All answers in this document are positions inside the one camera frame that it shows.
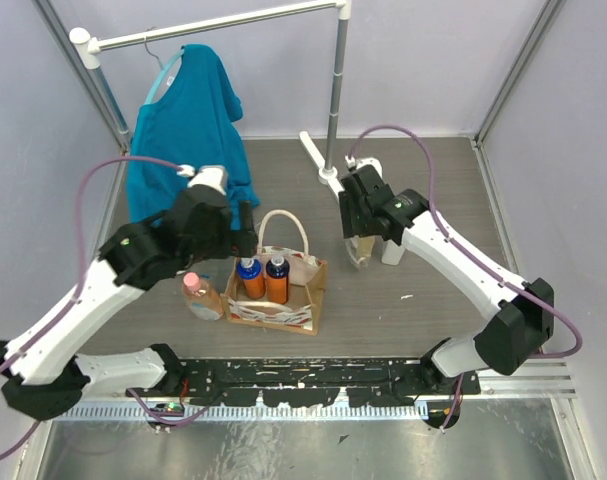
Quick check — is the clear bottle white cap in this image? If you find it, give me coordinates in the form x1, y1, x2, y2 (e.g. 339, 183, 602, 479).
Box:
345, 236, 376, 269

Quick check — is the white bottle grey cap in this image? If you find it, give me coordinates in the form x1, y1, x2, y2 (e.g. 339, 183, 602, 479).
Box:
381, 240, 405, 266

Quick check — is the pink cap bottle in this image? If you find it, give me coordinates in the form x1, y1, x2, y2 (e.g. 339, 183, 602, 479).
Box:
182, 272, 224, 322

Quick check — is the white metal clothes rack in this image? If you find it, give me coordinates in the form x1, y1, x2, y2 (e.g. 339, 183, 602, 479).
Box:
68, 1, 352, 195

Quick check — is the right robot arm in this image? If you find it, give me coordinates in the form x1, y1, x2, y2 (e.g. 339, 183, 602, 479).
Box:
339, 165, 554, 394

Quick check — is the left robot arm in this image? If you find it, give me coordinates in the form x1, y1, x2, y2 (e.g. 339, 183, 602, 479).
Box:
0, 185, 258, 421

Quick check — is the burlap canvas bag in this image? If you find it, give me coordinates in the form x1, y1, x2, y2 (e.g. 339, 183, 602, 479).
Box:
222, 210, 328, 335

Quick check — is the dark blue pump bottle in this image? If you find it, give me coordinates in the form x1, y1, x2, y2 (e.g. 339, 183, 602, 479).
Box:
265, 255, 290, 304

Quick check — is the teal t-shirt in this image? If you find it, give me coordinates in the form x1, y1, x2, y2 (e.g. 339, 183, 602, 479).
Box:
131, 44, 260, 230

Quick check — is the light blue clothes hanger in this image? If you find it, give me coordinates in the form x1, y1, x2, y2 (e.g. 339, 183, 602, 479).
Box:
144, 48, 184, 105

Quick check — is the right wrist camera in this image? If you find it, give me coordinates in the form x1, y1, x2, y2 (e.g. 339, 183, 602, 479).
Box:
345, 155, 383, 177

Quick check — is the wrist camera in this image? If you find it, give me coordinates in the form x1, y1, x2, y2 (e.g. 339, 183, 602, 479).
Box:
345, 155, 383, 177
177, 164, 228, 196

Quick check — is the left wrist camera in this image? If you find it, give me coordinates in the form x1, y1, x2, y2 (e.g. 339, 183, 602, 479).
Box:
177, 164, 228, 196

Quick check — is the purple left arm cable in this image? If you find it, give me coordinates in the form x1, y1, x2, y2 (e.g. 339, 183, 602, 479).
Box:
0, 155, 219, 464

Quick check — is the white cable duct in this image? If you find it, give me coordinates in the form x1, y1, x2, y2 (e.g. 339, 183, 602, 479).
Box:
58, 401, 429, 422

